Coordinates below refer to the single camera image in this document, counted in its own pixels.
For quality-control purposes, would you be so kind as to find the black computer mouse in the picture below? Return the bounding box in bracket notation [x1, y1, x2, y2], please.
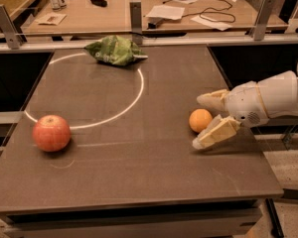
[90, 0, 107, 7]

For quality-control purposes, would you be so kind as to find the orange fruit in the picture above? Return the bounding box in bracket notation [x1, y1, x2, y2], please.
[189, 109, 213, 133]

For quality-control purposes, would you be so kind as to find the small paper packet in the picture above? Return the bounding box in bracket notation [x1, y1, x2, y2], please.
[36, 12, 67, 26]

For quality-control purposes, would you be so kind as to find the middle metal bracket post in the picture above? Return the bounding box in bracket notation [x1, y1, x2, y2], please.
[129, 1, 142, 45]

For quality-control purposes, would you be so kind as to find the red apple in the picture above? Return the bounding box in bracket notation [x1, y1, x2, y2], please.
[32, 115, 71, 152]

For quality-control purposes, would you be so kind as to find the left metal bracket post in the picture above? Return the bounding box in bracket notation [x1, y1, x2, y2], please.
[0, 4, 23, 50]

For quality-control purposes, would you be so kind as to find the green jalapeno chip bag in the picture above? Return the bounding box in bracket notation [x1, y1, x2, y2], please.
[84, 35, 148, 66]

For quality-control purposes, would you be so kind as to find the right metal bracket post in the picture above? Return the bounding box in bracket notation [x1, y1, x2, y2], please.
[249, 0, 276, 41]

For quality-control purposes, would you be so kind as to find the wooden back desk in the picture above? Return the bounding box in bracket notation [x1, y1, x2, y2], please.
[22, 0, 288, 38]

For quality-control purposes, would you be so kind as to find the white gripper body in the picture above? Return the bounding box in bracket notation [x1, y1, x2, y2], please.
[224, 81, 269, 128]

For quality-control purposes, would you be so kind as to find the white paper sheet centre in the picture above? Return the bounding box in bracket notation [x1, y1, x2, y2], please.
[146, 5, 185, 20]

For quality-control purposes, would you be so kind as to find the metal bracket post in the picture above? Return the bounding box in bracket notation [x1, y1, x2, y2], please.
[249, 0, 276, 41]
[129, 1, 142, 45]
[0, 4, 23, 50]

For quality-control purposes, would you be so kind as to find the black cable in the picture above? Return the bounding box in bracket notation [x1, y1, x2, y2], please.
[162, 0, 236, 24]

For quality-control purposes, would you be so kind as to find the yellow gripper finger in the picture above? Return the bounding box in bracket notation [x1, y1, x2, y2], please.
[192, 115, 240, 150]
[197, 89, 229, 112]

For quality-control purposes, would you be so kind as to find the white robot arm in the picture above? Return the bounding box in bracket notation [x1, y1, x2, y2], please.
[193, 62, 298, 150]

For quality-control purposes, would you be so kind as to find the white paper sheet right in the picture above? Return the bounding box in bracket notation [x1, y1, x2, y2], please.
[192, 16, 231, 31]

